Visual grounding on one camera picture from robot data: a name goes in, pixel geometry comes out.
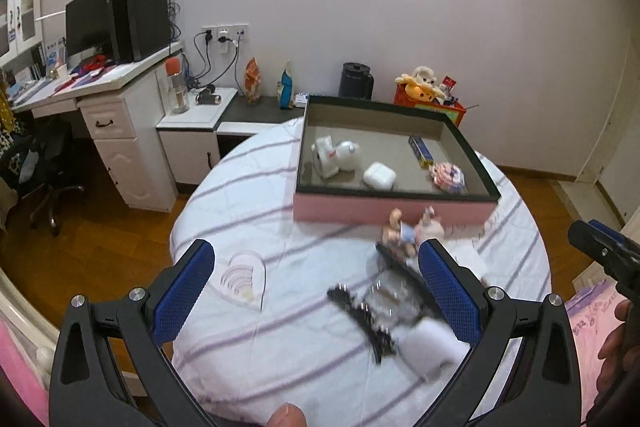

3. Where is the stack of books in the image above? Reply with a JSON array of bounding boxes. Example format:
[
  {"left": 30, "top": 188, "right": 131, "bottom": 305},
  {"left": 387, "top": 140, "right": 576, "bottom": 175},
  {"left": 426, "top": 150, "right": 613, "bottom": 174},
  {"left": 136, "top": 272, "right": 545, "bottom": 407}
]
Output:
[{"left": 7, "top": 69, "right": 68, "bottom": 105}]

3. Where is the clear bottle with orange cap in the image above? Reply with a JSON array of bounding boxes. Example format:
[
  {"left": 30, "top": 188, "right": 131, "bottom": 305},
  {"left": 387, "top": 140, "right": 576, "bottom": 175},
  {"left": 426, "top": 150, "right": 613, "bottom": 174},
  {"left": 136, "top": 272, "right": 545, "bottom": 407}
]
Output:
[{"left": 165, "top": 59, "right": 191, "bottom": 115}]

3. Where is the pink printed blanket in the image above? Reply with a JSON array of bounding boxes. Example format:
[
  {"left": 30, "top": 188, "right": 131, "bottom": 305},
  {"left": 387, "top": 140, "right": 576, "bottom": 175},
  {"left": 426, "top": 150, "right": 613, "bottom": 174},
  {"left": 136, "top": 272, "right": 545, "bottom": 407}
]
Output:
[{"left": 565, "top": 277, "right": 631, "bottom": 427}]

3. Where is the person's left hand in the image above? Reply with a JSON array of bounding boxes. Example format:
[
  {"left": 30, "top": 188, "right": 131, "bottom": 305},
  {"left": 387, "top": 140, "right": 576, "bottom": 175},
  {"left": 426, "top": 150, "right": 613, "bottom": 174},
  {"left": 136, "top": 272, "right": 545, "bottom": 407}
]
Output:
[{"left": 269, "top": 402, "right": 307, "bottom": 427}]

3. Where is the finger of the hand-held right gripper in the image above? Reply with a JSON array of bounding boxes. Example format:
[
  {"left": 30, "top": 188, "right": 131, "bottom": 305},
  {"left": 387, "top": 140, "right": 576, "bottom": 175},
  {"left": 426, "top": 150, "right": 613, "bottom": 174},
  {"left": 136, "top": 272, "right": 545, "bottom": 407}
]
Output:
[{"left": 568, "top": 219, "right": 640, "bottom": 303}]

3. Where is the white curved plastic device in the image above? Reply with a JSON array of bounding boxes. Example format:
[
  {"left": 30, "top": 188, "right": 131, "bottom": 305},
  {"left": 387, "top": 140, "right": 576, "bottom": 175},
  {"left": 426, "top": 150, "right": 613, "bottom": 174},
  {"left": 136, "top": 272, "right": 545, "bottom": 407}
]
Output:
[{"left": 400, "top": 319, "right": 471, "bottom": 383}]

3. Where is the black remote control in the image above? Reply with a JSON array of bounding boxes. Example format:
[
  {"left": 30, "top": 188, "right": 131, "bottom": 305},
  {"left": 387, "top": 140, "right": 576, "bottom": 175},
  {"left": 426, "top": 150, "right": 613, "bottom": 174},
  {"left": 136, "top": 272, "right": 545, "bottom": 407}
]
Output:
[{"left": 375, "top": 243, "right": 451, "bottom": 323}]

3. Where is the black office chair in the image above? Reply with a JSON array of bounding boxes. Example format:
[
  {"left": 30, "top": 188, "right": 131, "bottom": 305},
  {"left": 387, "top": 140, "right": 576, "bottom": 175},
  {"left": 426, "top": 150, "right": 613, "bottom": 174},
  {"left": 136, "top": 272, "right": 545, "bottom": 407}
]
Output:
[{"left": 0, "top": 122, "right": 86, "bottom": 235}]

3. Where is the orange crate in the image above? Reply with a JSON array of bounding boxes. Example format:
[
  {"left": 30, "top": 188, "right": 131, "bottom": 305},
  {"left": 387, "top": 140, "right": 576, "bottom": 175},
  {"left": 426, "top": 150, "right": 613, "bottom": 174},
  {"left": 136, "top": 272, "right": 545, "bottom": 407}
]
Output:
[{"left": 393, "top": 84, "right": 467, "bottom": 128}]

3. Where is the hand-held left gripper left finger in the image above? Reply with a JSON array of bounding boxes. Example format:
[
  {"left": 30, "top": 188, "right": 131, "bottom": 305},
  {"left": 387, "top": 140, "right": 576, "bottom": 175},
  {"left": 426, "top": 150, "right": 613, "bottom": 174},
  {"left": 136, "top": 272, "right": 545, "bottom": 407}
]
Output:
[{"left": 48, "top": 238, "right": 221, "bottom": 427}]

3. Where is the pink pig figurine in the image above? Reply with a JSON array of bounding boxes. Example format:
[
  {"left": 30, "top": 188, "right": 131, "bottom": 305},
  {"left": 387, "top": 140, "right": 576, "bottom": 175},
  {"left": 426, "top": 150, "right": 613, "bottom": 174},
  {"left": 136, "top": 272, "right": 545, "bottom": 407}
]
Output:
[{"left": 382, "top": 206, "right": 446, "bottom": 258}]

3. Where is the black computer monitor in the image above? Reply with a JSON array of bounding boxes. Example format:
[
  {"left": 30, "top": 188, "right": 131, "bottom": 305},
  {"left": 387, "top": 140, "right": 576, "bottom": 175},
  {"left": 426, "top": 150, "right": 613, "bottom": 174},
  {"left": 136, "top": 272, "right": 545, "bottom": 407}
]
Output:
[{"left": 65, "top": 0, "right": 121, "bottom": 58}]

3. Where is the pink block figure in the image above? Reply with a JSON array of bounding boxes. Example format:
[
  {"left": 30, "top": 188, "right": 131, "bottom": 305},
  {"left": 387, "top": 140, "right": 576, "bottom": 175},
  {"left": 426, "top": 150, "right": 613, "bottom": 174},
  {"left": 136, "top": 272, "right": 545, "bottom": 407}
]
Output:
[{"left": 429, "top": 161, "right": 468, "bottom": 195}]

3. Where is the black kettle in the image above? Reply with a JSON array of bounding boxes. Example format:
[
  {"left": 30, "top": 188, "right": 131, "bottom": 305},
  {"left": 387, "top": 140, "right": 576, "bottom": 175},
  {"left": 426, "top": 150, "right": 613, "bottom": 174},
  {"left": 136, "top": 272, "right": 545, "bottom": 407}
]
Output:
[{"left": 338, "top": 62, "right": 375, "bottom": 101}]

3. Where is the pink box with dark rim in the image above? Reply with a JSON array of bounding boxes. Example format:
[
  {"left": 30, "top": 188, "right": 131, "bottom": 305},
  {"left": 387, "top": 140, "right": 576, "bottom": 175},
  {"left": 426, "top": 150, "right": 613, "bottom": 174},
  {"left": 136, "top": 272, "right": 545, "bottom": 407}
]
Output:
[{"left": 292, "top": 94, "right": 502, "bottom": 228}]

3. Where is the black computer tower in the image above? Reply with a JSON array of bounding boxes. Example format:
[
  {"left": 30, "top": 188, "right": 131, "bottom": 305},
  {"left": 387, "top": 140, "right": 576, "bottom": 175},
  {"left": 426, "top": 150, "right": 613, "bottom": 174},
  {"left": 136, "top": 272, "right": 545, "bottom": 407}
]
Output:
[{"left": 111, "top": 0, "right": 172, "bottom": 64}]

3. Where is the blue snack bag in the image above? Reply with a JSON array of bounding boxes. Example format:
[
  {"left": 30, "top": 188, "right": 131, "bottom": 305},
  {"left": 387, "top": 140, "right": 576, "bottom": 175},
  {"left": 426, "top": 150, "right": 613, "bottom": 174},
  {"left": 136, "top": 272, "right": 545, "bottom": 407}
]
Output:
[{"left": 276, "top": 59, "right": 296, "bottom": 110}]

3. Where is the white door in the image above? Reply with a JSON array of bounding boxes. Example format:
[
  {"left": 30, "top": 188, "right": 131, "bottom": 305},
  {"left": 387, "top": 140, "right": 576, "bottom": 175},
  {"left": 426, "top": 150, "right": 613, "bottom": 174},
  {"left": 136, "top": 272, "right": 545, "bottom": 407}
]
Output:
[{"left": 582, "top": 32, "right": 640, "bottom": 228}]

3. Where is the yellow patterned cloth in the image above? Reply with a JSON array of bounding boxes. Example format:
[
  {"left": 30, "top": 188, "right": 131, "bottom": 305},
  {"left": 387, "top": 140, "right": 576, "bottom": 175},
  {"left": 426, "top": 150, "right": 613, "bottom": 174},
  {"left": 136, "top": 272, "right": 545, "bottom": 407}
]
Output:
[{"left": 0, "top": 77, "right": 15, "bottom": 132}]

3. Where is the blue and gold box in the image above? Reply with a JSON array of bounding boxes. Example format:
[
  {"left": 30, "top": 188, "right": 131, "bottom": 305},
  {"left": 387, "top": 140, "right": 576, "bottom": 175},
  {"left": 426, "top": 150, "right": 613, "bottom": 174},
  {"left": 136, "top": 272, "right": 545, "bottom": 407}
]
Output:
[{"left": 407, "top": 135, "right": 435, "bottom": 169}]

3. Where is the low white cabinet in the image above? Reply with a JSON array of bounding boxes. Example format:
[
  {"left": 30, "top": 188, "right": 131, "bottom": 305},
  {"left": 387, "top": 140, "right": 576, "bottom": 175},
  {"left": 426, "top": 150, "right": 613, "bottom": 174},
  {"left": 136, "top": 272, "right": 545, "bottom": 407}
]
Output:
[{"left": 156, "top": 87, "right": 307, "bottom": 185}]

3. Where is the clear glass ashtray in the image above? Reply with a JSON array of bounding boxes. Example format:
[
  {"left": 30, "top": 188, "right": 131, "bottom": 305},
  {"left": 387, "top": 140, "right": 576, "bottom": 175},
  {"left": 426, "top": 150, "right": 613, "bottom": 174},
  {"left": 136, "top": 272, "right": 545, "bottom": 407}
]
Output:
[{"left": 360, "top": 277, "right": 426, "bottom": 328}]

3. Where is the yellow plush toy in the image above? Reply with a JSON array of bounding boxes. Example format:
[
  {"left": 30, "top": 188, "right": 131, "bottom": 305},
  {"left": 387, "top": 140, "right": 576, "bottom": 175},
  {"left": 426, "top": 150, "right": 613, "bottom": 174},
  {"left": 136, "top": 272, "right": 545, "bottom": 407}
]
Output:
[{"left": 395, "top": 66, "right": 446, "bottom": 102}]

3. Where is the white glass-door cabinet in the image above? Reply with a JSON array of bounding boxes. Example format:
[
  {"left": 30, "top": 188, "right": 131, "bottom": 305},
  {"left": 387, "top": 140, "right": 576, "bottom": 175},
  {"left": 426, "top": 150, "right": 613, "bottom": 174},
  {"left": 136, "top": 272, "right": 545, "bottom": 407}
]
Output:
[{"left": 0, "top": 0, "right": 43, "bottom": 58}]

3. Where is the white wall socket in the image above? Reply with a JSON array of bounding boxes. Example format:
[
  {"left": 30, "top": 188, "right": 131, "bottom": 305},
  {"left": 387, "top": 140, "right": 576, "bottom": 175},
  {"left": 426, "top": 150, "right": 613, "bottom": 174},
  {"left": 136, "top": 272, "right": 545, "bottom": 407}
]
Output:
[{"left": 201, "top": 24, "right": 249, "bottom": 56}]

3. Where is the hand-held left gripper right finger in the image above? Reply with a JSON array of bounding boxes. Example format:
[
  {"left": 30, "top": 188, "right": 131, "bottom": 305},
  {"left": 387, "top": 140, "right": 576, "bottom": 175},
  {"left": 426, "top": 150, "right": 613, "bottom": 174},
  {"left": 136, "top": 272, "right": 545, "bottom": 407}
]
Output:
[{"left": 410, "top": 238, "right": 587, "bottom": 427}]

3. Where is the black power cable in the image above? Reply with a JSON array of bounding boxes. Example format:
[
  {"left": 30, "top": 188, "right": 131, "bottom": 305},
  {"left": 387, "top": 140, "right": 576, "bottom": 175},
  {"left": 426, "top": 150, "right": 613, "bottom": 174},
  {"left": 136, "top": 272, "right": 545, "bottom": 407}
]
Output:
[{"left": 192, "top": 32, "right": 238, "bottom": 90}]

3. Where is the white curved bed frame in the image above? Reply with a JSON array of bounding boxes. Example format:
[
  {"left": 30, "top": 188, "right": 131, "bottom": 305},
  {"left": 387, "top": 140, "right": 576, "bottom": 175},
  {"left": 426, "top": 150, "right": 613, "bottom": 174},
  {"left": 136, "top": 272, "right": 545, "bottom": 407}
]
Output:
[{"left": 0, "top": 267, "right": 56, "bottom": 358}]

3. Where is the orange snack bag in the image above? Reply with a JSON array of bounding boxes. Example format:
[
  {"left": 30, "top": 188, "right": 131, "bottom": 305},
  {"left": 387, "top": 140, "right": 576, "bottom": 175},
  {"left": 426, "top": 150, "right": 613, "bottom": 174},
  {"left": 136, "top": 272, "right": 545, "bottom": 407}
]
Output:
[{"left": 243, "top": 57, "right": 263, "bottom": 104}]

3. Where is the white desk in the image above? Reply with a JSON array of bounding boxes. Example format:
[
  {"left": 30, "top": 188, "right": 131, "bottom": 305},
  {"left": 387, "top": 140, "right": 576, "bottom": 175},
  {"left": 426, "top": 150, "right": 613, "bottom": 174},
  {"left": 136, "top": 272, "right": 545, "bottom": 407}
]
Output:
[{"left": 12, "top": 42, "right": 183, "bottom": 212}]

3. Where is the white earbuds case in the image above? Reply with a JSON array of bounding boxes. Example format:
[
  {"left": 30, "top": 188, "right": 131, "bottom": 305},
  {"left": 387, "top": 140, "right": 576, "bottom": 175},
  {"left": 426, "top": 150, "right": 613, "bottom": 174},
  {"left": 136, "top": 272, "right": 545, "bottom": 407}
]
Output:
[{"left": 362, "top": 162, "right": 397, "bottom": 190}]

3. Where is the pink cushion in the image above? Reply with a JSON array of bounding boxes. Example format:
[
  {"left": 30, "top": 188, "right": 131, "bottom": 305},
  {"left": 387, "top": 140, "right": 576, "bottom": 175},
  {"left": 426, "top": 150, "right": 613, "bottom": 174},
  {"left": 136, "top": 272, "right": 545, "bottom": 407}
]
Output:
[{"left": 0, "top": 322, "right": 51, "bottom": 427}]

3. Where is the person's right hand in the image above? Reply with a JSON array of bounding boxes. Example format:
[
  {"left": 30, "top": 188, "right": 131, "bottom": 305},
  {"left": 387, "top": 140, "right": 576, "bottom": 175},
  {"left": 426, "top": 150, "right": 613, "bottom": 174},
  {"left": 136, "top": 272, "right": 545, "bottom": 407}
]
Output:
[{"left": 597, "top": 299, "right": 633, "bottom": 390}]

